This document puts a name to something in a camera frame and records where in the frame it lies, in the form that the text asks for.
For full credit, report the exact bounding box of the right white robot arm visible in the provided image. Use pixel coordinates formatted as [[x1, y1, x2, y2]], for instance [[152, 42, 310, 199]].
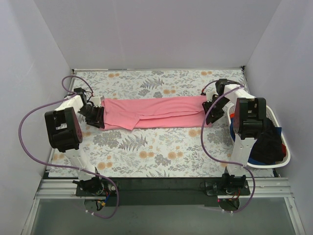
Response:
[[202, 79, 267, 195]]

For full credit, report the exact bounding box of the pink t shirt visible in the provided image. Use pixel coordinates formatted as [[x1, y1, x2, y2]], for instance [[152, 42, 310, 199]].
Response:
[[101, 95, 206, 131]]

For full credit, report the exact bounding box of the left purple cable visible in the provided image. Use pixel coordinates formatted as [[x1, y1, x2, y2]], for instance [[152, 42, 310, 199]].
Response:
[[19, 75, 120, 219]]

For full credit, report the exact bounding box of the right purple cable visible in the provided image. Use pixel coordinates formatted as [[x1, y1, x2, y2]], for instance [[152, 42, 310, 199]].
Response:
[[200, 78, 256, 217]]

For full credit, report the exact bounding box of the purple cable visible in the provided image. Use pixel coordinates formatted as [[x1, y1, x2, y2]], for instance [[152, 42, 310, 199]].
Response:
[[200, 78, 256, 217], [19, 75, 120, 219]]

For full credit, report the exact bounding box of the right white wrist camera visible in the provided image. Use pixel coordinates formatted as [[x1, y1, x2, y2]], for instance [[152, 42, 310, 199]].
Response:
[[201, 91, 217, 102]]

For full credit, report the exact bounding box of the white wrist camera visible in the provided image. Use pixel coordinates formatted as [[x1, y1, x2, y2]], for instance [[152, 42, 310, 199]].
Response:
[[90, 96, 104, 107], [201, 91, 217, 102]]

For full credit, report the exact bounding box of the aluminium frame rail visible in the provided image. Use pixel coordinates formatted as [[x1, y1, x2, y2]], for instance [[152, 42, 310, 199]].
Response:
[[35, 177, 294, 199]]

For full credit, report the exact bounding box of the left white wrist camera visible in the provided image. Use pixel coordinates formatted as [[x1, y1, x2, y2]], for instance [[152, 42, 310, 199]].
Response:
[[90, 96, 104, 107]]

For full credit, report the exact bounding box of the floral tablecloth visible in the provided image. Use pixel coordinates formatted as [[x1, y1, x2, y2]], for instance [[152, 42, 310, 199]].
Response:
[[48, 69, 277, 179]]

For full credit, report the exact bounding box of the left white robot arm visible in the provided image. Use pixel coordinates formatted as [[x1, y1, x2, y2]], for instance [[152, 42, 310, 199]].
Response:
[[45, 88, 105, 195]]

